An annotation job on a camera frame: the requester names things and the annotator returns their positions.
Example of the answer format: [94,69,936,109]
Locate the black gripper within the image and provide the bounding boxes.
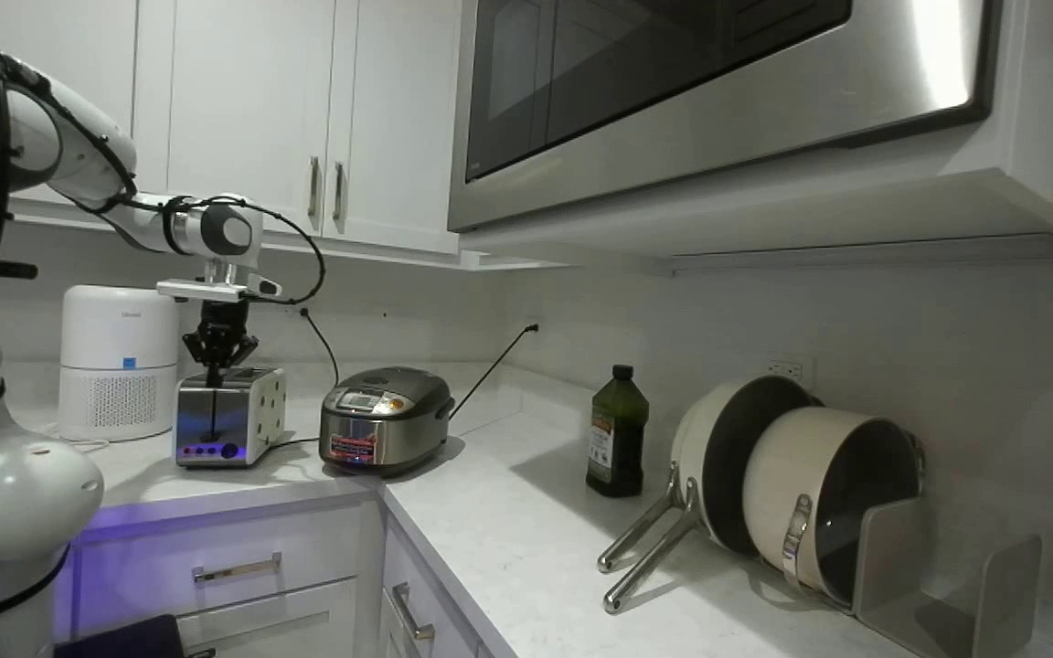
[180,300,264,392]

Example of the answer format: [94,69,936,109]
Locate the silver two-slot toaster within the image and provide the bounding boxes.
[173,362,290,473]

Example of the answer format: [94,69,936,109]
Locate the white air purifier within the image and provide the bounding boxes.
[53,281,181,445]

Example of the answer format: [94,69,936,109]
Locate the silver black rice cooker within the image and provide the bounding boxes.
[317,362,456,479]

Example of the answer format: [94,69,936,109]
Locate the white kitchen drawer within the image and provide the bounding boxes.
[375,524,485,658]
[64,505,372,638]

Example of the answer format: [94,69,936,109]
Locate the white double-door upper cabinet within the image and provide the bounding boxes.
[0,0,467,262]

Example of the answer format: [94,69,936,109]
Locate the dark green glass bottle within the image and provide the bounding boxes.
[581,362,651,502]

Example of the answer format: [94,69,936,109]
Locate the stainless steel microwave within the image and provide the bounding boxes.
[445,0,1007,236]

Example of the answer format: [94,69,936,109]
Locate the cream pot dark interior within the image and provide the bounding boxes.
[737,403,930,608]

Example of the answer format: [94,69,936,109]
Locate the grey pan rack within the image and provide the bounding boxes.
[852,489,1046,658]

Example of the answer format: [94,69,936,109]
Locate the black toaster power cord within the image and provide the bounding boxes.
[296,303,342,388]

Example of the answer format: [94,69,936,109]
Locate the silver drawer handle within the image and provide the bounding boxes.
[190,550,286,588]
[390,580,440,647]

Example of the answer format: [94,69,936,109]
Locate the silver cabinet door handle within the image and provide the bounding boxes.
[302,155,324,232]
[328,158,350,236]

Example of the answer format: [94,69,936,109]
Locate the black rice cooker cord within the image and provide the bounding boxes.
[445,322,542,424]

